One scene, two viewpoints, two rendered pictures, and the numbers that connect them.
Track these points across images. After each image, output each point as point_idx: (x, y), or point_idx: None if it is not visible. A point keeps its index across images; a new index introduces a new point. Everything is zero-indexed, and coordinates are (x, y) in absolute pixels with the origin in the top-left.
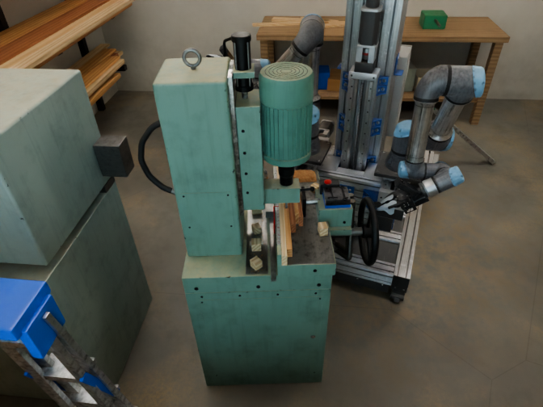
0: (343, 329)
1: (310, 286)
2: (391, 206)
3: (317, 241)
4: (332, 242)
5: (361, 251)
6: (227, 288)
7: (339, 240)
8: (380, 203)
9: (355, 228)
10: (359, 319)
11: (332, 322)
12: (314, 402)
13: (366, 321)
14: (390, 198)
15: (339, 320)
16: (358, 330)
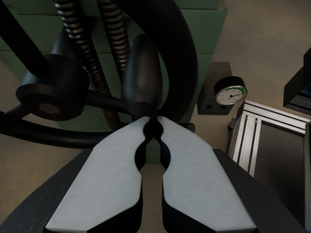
0: (148, 196)
1: None
2: (65, 169)
3: None
4: (270, 185)
5: (92, 132)
6: None
7: (279, 198)
8: (131, 101)
9: (64, 41)
10: (161, 219)
11: (158, 183)
12: (74, 154)
13: (158, 229)
14: (187, 188)
15: (161, 193)
16: (145, 214)
